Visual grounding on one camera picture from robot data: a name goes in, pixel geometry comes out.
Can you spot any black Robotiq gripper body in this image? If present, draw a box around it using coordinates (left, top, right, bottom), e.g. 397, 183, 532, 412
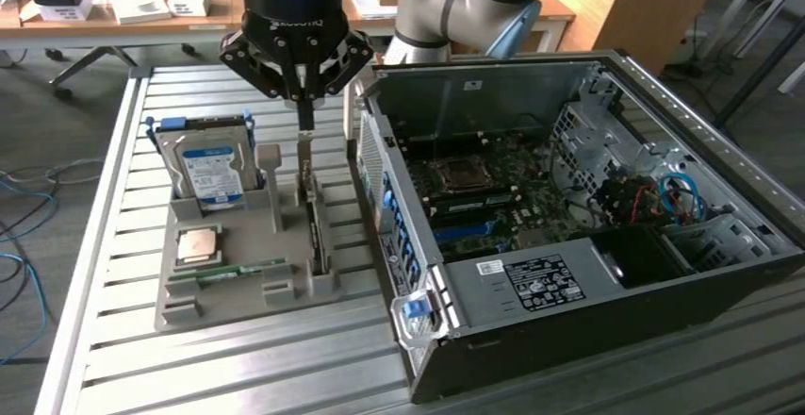
236, 0, 353, 71

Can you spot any black GPU with silver bracket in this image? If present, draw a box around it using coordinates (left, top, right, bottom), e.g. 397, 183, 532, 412
293, 127, 333, 278

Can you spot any white paper sheet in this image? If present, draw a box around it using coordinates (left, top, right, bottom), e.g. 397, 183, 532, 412
346, 0, 398, 21

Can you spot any white labelled box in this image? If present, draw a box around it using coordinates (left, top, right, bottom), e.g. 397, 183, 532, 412
165, 0, 213, 18

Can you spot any open white box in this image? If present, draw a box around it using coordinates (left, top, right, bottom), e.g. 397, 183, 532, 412
106, 0, 172, 25

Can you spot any hard disk in blue carrier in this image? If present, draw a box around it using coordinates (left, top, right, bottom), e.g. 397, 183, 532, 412
144, 108, 262, 212

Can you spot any wooden office desk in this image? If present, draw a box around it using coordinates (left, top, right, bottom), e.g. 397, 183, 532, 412
0, 0, 577, 100

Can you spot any CPU socket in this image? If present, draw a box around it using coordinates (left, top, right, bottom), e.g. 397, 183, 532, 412
430, 155, 496, 194

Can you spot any white box with black lid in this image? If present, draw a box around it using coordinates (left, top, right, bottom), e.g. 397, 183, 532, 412
29, 0, 94, 23

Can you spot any dark installed RAM stick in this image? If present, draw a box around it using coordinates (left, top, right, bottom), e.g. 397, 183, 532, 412
433, 192, 512, 214

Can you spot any grey plastic parts rack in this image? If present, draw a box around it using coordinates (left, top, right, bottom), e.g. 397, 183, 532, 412
153, 143, 345, 334

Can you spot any copper-topped CPU chip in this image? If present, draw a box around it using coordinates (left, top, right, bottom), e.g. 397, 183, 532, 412
174, 228, 221, 265

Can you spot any blue expansion slot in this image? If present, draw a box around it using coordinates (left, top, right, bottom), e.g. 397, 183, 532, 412
433, 219, 502, 242

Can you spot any green motherboard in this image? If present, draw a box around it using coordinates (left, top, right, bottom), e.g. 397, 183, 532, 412
401, 131, 605, 263

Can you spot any green RAM stick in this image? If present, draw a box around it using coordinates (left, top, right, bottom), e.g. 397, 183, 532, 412
168, 257, 289, 280

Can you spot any wooden cabinet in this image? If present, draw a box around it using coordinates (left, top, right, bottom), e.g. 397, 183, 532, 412
538, 0, 734, 76

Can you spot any blue case release latch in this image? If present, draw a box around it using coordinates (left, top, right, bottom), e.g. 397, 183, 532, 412
401, 299, 433, 323

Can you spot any grey power supply unit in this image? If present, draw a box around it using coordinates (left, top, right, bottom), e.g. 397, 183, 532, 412
442, 238, 628, 329

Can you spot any black open PC case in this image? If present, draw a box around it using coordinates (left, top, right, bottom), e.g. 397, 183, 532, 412
342, 48, 805, 406

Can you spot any silver disk bay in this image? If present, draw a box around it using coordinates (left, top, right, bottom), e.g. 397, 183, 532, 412
662, 214, 774, 273

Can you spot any grey floor cable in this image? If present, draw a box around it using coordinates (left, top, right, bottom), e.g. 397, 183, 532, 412
0, 158, 105, 188

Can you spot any red wire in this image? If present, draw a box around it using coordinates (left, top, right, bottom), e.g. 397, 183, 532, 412
632, 181, 665, 221

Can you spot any blue floor cable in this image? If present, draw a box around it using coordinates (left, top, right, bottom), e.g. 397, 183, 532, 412
0, 169, 61, 367

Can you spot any blue wire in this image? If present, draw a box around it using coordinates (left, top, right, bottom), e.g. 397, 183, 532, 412
657, 172, 709, 225

